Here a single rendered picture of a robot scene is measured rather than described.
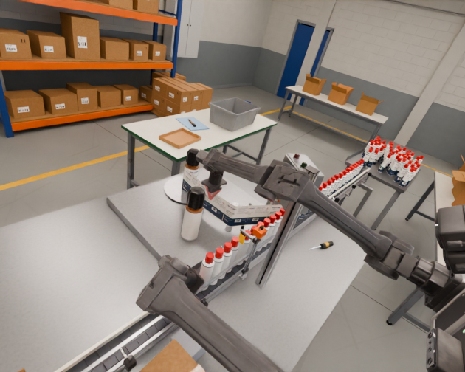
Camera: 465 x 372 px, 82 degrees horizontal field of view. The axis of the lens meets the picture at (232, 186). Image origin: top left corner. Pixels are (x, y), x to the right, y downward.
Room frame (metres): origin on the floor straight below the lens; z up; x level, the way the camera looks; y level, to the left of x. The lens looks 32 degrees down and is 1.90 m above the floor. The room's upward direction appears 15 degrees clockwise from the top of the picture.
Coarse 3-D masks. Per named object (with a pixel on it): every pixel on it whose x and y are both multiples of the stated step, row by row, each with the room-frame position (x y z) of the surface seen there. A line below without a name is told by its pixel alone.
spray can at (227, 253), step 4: (224, 244) 0.83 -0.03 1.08; (228, 244) 0.83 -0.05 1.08; (224, 248) 0.82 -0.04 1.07; (228, 248) 0.81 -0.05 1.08; (224, 252) 0.81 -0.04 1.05; (228, 252) 0.81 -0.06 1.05; (224, 256) 0.80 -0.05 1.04; (228, 256) 0.81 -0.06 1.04; (224, 260) 0.80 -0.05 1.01; (228, 260) 0.81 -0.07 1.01; (224, 264) 0.80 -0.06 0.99; (228, 264) 0.82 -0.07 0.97; (224, 268) 0.81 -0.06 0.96; (224, 276) 0.83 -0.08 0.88
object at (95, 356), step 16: (272, 240) 1.16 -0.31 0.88; (256, 256) 1.01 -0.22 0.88; (208, 288) 0.75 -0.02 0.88; (144, 320) 0.54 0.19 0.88; (160, 320) 0.55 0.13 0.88; (128, 336) 0.47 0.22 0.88; (144, 336) 0.48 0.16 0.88; (96, 352) 0.40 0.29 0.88; (128, 352) 0.42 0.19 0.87; (80, 368) 0.34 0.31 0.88; (96, 368) 0.35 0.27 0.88
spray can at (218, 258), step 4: (220, 248) 0.80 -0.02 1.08; (216, 252) 0.77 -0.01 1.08; (220, 252) 0.77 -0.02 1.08; (216, 256) 0.77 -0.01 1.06; (220, 256) 0.77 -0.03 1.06; (216, 260) 0.76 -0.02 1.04; (220, 260) 0.77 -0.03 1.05; (216, 264) 0.76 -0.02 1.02; (220, 264) 0.77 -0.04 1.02; (216, 268) 0.76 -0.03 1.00; (220, 268) 0.77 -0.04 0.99; (212, 272) 0.76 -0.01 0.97; (216, 272) 0.76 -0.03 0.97; (212, 276) 0.76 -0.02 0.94; (216, 280) 0.77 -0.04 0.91; (212, 284) 0.76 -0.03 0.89
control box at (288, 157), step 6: (288, 156) 1.01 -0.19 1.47; (300, 156) 1.03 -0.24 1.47; (306, 156) 1.05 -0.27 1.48; (288, 162) 0.99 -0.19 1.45; (294, 162) 0.96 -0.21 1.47; (300, 162) 0.97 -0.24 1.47; (306, 162) 0.99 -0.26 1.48; (312, 162) 1.00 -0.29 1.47; (294, 168) 0.93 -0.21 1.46; (300, 168) 0.92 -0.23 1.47; (318, 174) 0.91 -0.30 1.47; (318, 180) 0.90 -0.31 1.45; (318, 186) 0.91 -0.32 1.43; (282, 204) 0.91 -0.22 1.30; (288, 204) 0.88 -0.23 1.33; (306, 210) 0.91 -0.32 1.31
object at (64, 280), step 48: (0, 240) 0.74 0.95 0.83; (48, 240) 0.81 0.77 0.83; (96, 240) 0.88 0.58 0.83; (288, 240) 1.26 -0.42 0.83; (336, 240) 1.38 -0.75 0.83; (0, 288) 0.54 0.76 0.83; (48, 288) 0.59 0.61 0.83; (96, 288) 0.64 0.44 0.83; (240, 288) 0.83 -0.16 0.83; (288, 288) 0.90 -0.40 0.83; (336, 288) 0.99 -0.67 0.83; (0, 336) 0.39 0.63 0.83; (48, 336) 0.43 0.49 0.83; (96, 336) 0.47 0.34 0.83; (288, 336) 0.66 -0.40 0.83
